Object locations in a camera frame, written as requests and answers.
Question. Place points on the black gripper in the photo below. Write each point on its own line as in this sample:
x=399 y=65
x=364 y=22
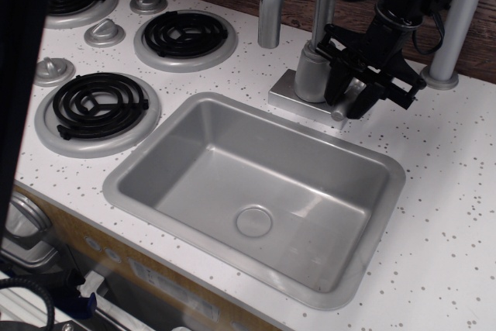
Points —
x=375 y=58

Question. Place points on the silver faucet lever handle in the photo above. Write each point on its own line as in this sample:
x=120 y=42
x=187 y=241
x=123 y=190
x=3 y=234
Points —
x=342 y=108

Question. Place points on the dark foreground robot arm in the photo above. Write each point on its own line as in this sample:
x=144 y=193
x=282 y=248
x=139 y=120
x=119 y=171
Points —
x=22 y=23

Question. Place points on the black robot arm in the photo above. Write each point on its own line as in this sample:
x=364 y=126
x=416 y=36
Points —
x=423 y=8

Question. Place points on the grey vertical pole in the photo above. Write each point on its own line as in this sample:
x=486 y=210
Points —
x=441 y=74

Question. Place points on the silver curved faucet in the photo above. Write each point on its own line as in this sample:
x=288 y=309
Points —
x=300 y=91

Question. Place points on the grey plastic sink basin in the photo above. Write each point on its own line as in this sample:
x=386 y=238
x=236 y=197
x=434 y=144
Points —
x=299 y=210

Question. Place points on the back right stove burner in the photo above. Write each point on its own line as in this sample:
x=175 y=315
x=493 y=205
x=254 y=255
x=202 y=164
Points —
x=185 y=41

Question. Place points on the stove burner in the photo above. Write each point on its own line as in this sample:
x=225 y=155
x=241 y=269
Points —
x=69 y=14
x=97 y=115
x=185 y=41

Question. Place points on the silver knob top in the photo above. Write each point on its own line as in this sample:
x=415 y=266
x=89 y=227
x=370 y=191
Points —
x=147 y=7

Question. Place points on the silver knob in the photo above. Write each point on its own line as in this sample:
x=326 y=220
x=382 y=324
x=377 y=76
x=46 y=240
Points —
x=52 y=72
x=104 y=34
x=147 y=7

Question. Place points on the silver knob middle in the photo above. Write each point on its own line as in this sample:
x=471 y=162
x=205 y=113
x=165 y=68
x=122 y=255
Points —
x=104 y=34

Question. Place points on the front right stove burner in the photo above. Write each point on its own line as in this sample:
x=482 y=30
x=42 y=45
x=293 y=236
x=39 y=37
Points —
x=97 y=115

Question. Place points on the back left stove burner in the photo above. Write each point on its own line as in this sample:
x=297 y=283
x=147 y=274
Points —
x=69 y=14

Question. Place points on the silver knob lower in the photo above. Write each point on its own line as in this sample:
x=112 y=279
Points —
x=52 y=72

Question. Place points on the silver oven dial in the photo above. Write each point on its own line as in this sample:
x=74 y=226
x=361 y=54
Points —
x=26 y=224

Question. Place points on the grey oven door handle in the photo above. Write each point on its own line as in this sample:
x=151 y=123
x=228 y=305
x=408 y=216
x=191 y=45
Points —
x=39 y=258

